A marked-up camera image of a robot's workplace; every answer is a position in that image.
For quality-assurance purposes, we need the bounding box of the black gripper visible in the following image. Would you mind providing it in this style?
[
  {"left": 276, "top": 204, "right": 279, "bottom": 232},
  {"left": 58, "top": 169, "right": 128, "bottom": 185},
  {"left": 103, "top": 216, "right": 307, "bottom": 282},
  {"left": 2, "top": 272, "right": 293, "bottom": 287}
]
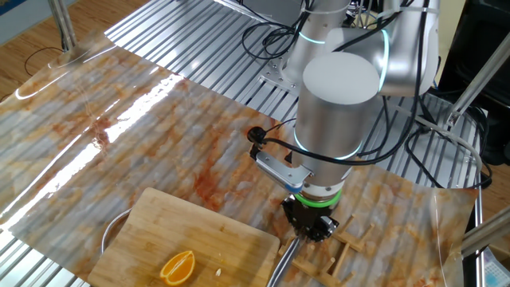
[{"left": 281, "top": 197, "right": 340, "bottom": 243}]

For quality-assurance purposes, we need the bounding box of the orange half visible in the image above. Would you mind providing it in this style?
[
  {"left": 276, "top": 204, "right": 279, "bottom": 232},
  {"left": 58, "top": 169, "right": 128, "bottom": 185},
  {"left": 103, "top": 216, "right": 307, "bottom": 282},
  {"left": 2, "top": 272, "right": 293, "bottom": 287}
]
[{"left": 159, "top": 250, "right": 196, "bottom": 287}]

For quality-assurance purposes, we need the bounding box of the wooden peg rack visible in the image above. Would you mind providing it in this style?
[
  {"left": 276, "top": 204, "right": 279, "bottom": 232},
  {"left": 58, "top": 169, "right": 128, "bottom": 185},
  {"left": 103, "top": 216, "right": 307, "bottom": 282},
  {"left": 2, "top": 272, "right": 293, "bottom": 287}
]
[{"left": 278, "top": 214, "right": 376, "bottom": 287}]

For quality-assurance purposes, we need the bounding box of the bamboo cutting board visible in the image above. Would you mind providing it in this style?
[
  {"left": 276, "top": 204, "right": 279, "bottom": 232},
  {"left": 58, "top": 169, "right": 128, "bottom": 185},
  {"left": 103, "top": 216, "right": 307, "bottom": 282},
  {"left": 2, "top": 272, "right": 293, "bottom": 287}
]
[{"left": 87, "top": 187, "right": 281, "bottom": 287}]

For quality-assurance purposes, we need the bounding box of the metal base mounting plate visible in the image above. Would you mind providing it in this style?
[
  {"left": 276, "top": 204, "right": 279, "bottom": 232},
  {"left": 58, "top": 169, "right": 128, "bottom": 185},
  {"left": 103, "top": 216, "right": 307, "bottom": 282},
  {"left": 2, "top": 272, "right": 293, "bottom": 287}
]
[{"left": 261, "top": 59, "right": 300, "bottom": 96}]

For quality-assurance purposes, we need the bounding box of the blue white package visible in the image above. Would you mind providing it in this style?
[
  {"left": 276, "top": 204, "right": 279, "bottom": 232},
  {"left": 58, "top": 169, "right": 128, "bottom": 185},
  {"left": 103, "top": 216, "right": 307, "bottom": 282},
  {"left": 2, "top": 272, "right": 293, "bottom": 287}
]
[{"left": 484, "top": 246, "right": 510, "bottom": 287}]

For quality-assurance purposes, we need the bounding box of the marble pattern plastic mat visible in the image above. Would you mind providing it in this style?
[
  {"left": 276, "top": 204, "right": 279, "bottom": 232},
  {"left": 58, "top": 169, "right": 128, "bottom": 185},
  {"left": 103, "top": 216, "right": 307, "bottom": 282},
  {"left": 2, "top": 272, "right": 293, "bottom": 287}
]
[{"left": 0, "top": 29, "right": 479, "bottom": 287}]

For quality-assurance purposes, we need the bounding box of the stainless steel bowl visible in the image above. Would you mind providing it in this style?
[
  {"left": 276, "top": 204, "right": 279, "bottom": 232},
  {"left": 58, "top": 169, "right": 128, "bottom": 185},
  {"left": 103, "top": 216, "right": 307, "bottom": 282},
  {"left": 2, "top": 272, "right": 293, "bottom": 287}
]
[{"left": 100, "top": 207, "right": 132, "bottom": 256}]

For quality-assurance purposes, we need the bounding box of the large black case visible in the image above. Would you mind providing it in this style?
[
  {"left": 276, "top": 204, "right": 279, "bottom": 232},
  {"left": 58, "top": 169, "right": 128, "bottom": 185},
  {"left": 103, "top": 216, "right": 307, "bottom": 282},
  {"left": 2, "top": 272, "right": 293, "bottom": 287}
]
[{"left": 437, "top": 0, "right": 510, "bottom": 167}]

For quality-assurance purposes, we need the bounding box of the metal stand pole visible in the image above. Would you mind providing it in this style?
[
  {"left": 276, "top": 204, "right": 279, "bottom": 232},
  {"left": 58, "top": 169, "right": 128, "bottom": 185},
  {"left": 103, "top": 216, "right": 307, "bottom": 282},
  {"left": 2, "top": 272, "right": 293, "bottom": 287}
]
[{"left": 47, "top": 0, "right": 79, "bottom": 53}]

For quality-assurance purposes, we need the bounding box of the silver bracket wrist camera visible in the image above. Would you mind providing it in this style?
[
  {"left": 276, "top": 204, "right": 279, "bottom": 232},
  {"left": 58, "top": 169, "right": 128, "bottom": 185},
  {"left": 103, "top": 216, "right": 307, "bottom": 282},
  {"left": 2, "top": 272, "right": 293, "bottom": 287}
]
[{"left": 249, "top": 147, "right": 314, "bottom": 195}]

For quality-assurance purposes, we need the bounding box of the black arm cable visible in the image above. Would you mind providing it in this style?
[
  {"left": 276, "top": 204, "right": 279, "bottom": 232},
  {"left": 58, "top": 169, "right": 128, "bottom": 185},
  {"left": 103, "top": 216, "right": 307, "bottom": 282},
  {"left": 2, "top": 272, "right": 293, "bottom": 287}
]
[{"left": 246, "top": 0, "right": 431, "bottom": 167}]

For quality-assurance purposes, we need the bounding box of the black base cable bundle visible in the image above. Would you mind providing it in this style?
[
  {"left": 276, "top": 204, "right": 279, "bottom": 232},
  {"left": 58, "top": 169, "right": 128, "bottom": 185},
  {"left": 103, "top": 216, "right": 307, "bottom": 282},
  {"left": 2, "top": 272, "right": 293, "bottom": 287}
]
[{"left": 404, "top": 91, "right": 493, "bottom": 189}]

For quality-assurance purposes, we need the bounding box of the aluminium frame bar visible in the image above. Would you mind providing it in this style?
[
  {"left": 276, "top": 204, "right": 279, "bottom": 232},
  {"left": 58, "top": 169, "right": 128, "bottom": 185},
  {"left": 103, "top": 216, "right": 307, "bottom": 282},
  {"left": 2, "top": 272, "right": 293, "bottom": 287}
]
[
  {"left": 461, "top": 206, "right": 510, "bottom": 258},
  {"left": 444, "top": 31, "right": 510, "bottom": 128}
]

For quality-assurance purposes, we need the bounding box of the white hose cable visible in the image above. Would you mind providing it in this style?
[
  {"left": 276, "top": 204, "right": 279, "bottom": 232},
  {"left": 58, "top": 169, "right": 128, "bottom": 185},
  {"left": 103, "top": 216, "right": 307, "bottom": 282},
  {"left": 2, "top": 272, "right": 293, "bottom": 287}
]
[{"left": 414, "top": 115, "right": 484, "bottom": 176}]

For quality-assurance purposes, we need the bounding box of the black looped cable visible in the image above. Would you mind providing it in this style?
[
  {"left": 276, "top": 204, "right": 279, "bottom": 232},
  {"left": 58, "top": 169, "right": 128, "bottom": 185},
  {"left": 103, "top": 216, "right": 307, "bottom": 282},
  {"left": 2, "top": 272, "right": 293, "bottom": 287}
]
[{"left": 241, "top": 0, "right": 310, "bottom": 61}]

